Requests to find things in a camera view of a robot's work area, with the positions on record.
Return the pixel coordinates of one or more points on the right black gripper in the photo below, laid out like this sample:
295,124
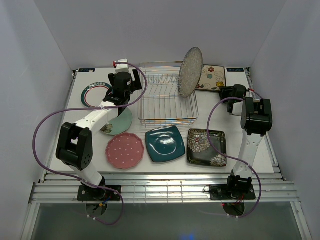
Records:
225,90

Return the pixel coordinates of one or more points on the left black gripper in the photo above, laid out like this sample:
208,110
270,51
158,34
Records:
136,84

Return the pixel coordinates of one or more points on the speckled round plate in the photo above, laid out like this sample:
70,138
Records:
190,72

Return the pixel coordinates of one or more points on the wire dish rack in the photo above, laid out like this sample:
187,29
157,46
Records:
162,104

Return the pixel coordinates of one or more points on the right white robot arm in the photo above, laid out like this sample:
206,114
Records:
256,121

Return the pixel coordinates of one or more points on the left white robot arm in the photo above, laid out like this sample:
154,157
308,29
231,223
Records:
75,142

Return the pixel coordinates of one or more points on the cream floral square plate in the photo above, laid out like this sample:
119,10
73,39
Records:
212,77

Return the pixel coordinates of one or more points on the right blue table label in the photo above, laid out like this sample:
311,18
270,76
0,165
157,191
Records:
235,70

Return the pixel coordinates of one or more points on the blue table label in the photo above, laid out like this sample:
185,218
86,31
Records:
86,70
235,70

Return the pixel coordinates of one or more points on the white plate green rim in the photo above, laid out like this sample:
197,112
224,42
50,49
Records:
94,94

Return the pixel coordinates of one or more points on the mint green flower plate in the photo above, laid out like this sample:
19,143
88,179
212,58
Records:
120,124

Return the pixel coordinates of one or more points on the left blue table label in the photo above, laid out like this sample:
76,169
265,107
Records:
86,70

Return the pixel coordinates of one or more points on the black floral square plate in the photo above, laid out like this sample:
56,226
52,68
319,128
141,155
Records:
200,151

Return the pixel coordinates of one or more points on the pink dotted plate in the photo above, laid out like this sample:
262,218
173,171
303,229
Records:
125,151

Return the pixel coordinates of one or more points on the teal square plate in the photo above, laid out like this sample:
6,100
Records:
164,144

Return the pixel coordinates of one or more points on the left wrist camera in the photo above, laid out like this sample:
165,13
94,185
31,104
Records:
121,66

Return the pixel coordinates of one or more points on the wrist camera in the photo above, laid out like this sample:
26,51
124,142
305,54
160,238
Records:
237,107
121,66

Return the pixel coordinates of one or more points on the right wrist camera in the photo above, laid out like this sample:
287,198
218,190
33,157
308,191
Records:
237,107

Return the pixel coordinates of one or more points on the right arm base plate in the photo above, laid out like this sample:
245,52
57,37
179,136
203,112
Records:
221,192

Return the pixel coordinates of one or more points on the aluminium frame rails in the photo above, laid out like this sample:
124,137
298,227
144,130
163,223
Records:
176,181

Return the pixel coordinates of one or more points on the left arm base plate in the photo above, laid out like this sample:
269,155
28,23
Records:
89,194

